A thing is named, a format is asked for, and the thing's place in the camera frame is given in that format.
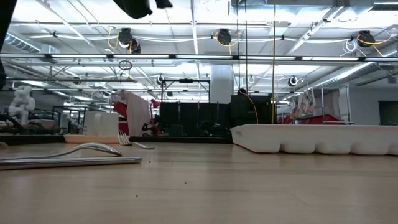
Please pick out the silver fork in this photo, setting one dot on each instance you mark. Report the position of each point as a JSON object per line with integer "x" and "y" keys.
{"x": 124, "y": 140}

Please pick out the silver spoon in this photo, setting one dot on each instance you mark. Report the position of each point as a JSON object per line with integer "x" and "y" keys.
{"x": 93, "y": 147}

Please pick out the silver table knife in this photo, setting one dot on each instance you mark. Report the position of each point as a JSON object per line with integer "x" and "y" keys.
{"x": 93, "y": 161}

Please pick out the white cutlery tray organizer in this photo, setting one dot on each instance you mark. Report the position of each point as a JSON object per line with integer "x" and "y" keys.
{"x": 311, "y": 138}

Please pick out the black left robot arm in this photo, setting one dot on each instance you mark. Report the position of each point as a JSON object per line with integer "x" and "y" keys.
{"x": 6, "y": 40}

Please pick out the ceiling light strip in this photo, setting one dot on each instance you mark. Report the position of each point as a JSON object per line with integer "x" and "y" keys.
{"x": 93, "y": 56}

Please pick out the beige panel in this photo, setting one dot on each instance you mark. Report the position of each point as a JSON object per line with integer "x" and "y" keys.
{"x": 136, "y": 112}

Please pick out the white mug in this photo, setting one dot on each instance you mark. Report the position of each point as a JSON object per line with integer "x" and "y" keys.
{"x": 105, "y": 123}

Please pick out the black metal rack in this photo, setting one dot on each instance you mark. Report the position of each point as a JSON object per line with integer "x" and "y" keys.
{"x": 68, "y": 107}

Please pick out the white robot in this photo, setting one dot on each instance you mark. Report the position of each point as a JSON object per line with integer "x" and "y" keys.
{"x": 21, "y": 102}

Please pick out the black panel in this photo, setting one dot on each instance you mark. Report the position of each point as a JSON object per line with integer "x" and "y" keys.
{"x": 248, "y": 109}

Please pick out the scattered silver cutlery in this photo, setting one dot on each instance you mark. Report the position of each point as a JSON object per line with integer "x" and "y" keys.
{"x": 31, "y": 139}

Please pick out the colourful printed poster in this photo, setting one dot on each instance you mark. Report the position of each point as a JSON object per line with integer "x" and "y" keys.
{"x": 306, "y": 102}

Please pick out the red plastic storage bin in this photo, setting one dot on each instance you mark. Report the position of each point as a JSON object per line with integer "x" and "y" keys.
{"x": 317, "y": 119}

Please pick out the silver ventilation duct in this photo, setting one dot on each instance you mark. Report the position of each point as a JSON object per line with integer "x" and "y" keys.
{"x": 357, "y": 70}

